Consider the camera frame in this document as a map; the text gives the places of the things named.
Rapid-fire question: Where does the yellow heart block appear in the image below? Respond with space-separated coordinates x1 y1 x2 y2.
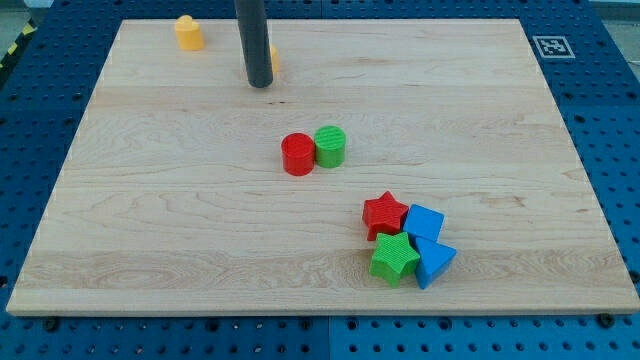
174 15 205 51

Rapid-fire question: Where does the red star block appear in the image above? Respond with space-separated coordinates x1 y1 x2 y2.
362 191 409 241

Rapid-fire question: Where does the red cylinder block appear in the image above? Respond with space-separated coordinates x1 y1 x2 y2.
281 133 315 176

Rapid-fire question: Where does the green cylinder block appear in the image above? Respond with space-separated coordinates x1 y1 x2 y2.
314 125 346 168

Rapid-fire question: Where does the blue triangle block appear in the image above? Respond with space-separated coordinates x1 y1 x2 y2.
415 237 457 290

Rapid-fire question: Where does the yellow block behind rod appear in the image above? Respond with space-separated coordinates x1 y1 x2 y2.
269 45 280 76

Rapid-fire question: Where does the blue cube block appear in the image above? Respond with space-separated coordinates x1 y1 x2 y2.
402 204 445 242

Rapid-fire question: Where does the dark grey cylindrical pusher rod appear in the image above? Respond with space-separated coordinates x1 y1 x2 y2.
234 0 273 88

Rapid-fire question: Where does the green star block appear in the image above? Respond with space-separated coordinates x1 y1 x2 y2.
369 232 420 288

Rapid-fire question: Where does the white fiducial marker tag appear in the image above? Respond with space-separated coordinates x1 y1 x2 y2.
533 35 575 59

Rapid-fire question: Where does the wooden board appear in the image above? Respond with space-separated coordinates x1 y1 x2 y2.
7 19 639 317

